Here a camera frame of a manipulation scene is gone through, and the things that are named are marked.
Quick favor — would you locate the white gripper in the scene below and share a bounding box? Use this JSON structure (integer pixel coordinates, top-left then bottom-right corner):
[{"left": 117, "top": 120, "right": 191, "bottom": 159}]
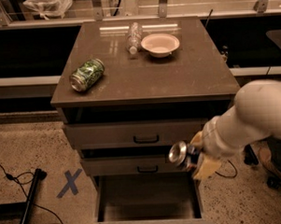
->
[{"left": 188, "top": 115, "right": 236, "bottom": 182}]

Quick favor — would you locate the blue pepsi can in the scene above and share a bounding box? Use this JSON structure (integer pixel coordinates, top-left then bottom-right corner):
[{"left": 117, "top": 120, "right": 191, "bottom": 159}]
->
[{"left": 168, "top": 141, "right": 201, "bottom": 171}]

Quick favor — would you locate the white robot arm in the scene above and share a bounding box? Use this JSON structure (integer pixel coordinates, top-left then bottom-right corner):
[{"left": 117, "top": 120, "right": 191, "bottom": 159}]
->
[{"left": 191, "top": 80, "right": 281, "bottom": 180}]

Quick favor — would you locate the grey open bottom drawer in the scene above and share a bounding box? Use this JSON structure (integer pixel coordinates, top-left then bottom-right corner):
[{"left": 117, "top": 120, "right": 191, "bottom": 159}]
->
[{"left": 92, "top": 172, "right": 213, "bottom": 224}]

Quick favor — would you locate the grey drawer cabinet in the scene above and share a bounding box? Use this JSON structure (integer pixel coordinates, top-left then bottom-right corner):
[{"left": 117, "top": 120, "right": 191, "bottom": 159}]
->
[{"left": 47, "top": 13, "right": 250, "bottom": 224}]

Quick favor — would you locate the grey middle drawer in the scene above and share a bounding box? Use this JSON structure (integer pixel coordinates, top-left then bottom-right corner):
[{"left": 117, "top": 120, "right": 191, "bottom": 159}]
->
[{"left": 78, "top": 143, "right": 216, "bottom": 178}]

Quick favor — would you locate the grey top drawer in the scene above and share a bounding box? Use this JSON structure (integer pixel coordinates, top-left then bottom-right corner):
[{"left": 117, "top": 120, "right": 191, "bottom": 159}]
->
[{"left": 63, "top": 100, "right": 229, "bottom": 150}]

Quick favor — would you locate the green soda can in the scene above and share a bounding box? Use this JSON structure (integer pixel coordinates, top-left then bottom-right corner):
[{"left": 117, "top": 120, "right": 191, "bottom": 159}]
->
[{"left": 69, "top": 59, "right": 105, "bottom": 92}]

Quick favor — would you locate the black stand leg right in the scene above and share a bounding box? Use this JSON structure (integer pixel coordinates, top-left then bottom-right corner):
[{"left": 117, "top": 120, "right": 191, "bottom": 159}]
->
[{"left": 244, "top": 145, "right": 259, "bottom": 165}]

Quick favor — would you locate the black stand leg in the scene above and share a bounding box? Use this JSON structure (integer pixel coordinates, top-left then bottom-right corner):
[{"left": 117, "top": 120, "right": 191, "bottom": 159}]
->
[
  {"left": 20, "top": 169, "right": 47, "bottom": 224},
  {"left": 244, "top": 145, "right": 259, "bottom": 165}
]

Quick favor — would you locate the tan shoe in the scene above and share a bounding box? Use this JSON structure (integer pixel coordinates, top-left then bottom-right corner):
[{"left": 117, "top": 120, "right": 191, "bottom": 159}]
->
[{"left": 259, "top": 147, "right": 281, "bottom": 180}]

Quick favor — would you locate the black chair caster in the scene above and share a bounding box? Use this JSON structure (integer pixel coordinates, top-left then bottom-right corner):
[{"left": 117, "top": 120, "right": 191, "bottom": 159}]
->
[{"left": 267, "top": 176, "right": 281, "bottom": 189}]

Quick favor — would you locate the white bowl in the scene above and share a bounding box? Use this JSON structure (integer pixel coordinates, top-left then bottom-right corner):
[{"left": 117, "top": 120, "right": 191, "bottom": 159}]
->
[{"left": 141, "top": 34, "right": 179, "bottom": 58}]

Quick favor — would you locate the clear plastic water bottle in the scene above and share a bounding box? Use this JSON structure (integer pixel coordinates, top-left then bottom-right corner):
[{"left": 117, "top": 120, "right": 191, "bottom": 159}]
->
[{"left": 126, "top": 22, "right": 143, "bottom": 55}]

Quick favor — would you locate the blue tape cross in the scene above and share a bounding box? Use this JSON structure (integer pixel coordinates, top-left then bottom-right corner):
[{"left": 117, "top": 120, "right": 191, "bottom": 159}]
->
[{"left": 57, "top": 169, "right": 82, "bottom": 199}]

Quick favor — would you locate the black stand leg left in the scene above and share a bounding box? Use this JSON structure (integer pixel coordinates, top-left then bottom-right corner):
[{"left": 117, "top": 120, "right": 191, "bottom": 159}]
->
[{"left": 20, "top": 169, "right": 47, "bottom": 224}]

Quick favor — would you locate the white plastic bag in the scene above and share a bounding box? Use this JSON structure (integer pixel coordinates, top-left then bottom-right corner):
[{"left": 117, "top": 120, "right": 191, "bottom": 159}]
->
[{"left": 22, "top": 0, "right": 73, "bottom": 19}]

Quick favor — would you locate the black cable right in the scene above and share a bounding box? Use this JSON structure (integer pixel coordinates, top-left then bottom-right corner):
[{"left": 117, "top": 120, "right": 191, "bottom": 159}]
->
[{"left": 214, "top": 160, "right": 239, "bottom": 180}]

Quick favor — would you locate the black cable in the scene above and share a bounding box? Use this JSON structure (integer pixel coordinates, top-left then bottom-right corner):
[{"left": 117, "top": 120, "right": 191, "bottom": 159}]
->
[
  {"left": 214, "top": 160, "right": 239, "bottom": 180},
  {"left": 0, "top": 154, "right": 70, "bottom": 224}
]

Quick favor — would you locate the black cable left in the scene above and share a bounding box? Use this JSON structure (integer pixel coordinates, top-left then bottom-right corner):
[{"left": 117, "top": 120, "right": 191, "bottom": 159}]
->
[{"left": 0, "top": 154, "right": 70, "bottom": 224}]

